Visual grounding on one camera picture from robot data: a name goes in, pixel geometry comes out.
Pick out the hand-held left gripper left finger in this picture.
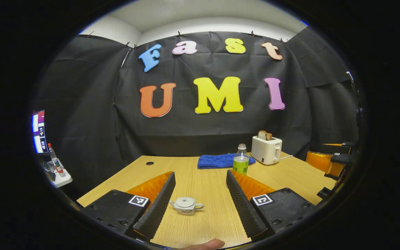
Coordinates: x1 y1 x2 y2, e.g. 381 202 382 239
77 171 176 242

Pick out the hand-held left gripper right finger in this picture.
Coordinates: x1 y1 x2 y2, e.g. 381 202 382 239
226 169 317 240

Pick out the clear green label water bottle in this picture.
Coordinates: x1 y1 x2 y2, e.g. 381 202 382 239
233 143 250 175

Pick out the red cap plastic bottle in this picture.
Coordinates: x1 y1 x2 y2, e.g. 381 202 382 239
47 143 66 177

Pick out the blue towel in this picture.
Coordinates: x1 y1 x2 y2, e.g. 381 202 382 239
197 153 256 169

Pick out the white toaster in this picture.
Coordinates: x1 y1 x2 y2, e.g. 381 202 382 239
251 135 283 165

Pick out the black backdrop cloth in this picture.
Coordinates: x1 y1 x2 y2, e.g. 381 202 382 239
30 30 364 198

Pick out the white side table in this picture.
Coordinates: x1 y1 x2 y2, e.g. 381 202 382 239
44 161 73 188

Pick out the computer monitor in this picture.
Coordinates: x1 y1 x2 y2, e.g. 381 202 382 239
31 110 49 154

